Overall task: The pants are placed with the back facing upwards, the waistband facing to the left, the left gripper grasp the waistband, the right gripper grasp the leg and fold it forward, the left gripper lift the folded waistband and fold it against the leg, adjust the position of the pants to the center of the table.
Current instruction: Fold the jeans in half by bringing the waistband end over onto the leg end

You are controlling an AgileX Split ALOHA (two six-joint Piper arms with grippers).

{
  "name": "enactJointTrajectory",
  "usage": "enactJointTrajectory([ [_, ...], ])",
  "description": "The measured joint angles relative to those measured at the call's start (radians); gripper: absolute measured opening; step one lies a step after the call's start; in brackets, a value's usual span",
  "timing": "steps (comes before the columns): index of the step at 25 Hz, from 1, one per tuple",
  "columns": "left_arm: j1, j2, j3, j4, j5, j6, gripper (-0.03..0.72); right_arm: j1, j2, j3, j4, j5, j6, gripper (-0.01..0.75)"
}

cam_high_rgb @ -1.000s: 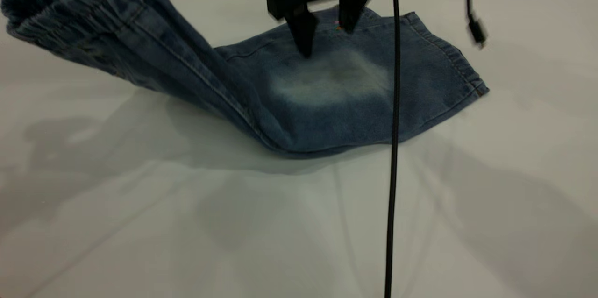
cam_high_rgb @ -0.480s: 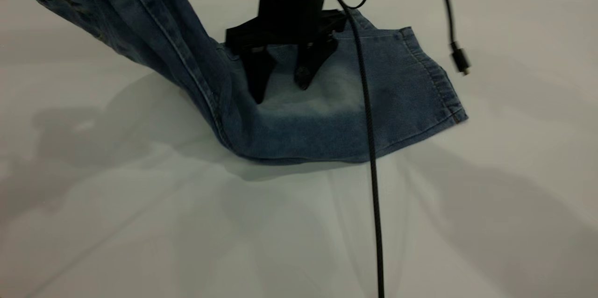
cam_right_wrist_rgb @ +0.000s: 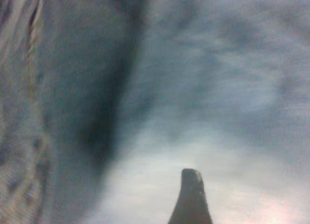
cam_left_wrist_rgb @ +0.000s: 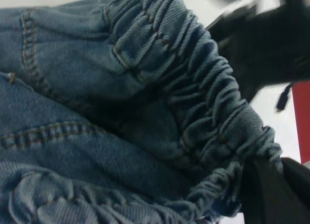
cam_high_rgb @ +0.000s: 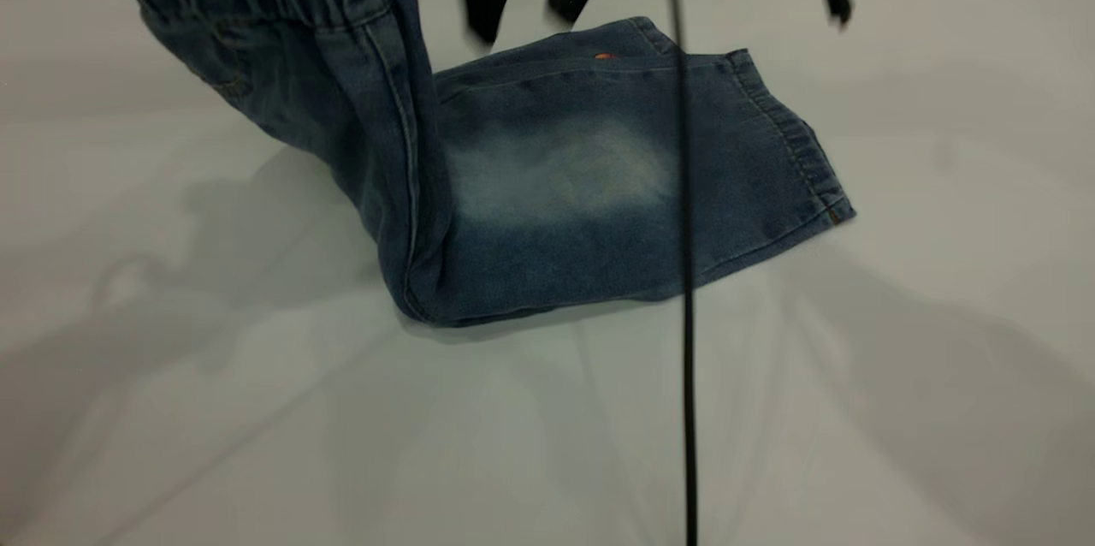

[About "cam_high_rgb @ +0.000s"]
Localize thin black hanging cable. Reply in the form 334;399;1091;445
660;0;701;546

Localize blue denim pants with print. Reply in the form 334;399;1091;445
101;0;856;329

